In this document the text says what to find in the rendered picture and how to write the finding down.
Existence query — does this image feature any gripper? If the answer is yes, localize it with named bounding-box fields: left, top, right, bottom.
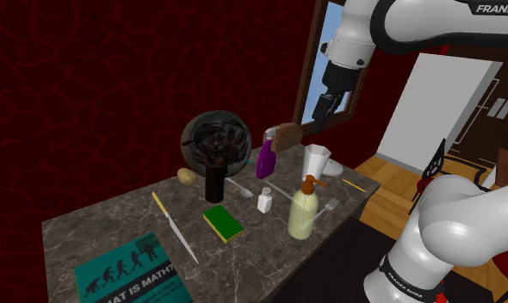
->
left=311, top=59, right=362, bottom=127

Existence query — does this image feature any brown framed window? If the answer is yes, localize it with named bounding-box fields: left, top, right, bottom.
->
left=292, top=0, right=369, bottom=138

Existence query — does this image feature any brown bread loaf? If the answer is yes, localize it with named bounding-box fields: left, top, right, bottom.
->
left=273, top=121, right=305, bottom=154

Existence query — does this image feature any white faceted cup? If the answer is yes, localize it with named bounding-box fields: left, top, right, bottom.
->
left=301, top=143, right=332, bottom=184

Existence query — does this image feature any white plate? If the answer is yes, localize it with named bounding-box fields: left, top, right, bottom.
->
left=321, top=158, right=345, bottom=177

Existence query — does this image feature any yellow pencil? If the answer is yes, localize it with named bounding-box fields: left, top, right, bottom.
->
left=341, top=177, right=369, bottom=195

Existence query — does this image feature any purple spray bottle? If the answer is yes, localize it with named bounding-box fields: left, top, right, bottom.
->
left=255, top=127, right=281, bottom=181

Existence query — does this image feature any silver fork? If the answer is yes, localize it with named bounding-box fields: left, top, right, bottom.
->
left=313, top=197, right=342, bottom=224

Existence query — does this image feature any silver butter knife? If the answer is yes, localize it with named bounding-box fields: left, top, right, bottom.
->
left=263, top=179, right=295, bottom=202

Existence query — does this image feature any white door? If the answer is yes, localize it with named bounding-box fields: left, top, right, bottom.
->
left=375, top=53, right=504, bottom=176

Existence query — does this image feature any yellow soap dispenser bottle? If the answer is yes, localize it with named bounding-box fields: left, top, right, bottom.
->
left=287, top=174, right=328, bottom=241

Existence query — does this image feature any white salt shaker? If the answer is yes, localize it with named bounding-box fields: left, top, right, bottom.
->
left=257, top=186, right=274, bottom=214

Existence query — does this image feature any silver spoon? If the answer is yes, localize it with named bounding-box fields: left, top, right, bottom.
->
left=224, top=176, right=255, bottom=199

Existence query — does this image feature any black cylindrical cup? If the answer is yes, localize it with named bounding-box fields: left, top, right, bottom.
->
left=204, top=160, right=226, bottom=204

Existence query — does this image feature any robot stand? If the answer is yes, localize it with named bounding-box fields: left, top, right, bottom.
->
left=274, top=217, right=497, bottom=303

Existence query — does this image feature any green and yellow sponge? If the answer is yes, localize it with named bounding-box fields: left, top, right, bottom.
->
left=201, top=204, right=245, bottom=244

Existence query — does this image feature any brown potato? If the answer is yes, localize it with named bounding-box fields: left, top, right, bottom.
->
left=177, top=167, right=199, bottom=188

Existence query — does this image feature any teal book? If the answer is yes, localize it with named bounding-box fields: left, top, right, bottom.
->
left=73, top=232, right=195, bottom=303

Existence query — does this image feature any yellow handled knife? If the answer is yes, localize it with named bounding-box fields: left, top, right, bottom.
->
left=151, top=191, right=201, bottom=266

